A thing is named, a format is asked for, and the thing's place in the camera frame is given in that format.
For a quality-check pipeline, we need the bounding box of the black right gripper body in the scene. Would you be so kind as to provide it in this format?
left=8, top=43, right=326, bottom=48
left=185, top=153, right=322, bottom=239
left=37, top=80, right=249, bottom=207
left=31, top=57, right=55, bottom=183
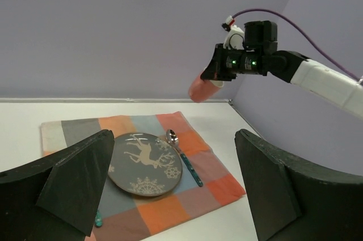
left=214, top=20, right=277, bottom=81

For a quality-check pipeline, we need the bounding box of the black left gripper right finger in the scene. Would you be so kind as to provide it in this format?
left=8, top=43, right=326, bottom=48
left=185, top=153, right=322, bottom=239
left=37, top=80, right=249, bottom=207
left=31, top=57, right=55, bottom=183
left=235, top=129, right=362, bottom=240

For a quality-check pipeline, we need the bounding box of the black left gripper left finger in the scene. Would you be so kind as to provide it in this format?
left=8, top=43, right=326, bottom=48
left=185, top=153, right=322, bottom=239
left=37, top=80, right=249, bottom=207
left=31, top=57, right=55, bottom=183
left=1, top=130, right=115, bottom=241

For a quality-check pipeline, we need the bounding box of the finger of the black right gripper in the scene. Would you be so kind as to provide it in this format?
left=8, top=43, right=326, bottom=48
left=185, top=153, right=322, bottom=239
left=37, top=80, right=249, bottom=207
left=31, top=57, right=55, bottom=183
left=200, top=50, right=220, bottom=81

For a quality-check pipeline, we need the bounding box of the pink mug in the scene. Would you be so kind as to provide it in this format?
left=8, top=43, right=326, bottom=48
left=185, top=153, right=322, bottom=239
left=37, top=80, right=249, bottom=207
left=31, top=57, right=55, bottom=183
left=188, top=71, right=224, bottom=103

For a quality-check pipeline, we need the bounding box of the green handled fork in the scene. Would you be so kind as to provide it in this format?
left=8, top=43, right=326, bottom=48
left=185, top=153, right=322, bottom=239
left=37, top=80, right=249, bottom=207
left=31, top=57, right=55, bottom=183
left=94, top=210, right=103, bottom=228

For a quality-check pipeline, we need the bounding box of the green handled spoon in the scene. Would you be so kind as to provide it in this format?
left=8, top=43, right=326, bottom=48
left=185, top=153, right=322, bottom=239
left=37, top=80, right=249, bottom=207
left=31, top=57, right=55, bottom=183
left=166, top=129, right=204, bottom=187

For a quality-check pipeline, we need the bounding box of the checked orange cloth placemat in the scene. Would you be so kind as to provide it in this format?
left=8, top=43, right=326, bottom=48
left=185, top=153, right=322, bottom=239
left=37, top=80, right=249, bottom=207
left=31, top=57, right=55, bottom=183
left=41, top=112, right=246, bottom=240

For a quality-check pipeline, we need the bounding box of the grey reindeer plate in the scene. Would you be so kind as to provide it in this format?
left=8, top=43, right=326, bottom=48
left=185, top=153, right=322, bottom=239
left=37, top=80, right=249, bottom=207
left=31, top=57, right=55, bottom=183
left=108, top=132, right=183, bottom=197

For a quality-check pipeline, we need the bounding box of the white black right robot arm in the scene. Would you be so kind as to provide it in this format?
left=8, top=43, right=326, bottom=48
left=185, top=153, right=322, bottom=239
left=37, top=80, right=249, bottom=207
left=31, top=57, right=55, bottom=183
left=200, top=20, right=362, bottom=117

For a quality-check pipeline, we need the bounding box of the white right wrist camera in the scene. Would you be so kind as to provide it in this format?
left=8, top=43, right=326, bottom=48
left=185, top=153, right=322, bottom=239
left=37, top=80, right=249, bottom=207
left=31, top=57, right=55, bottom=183
left=221, top=16, right=244, bottom=50

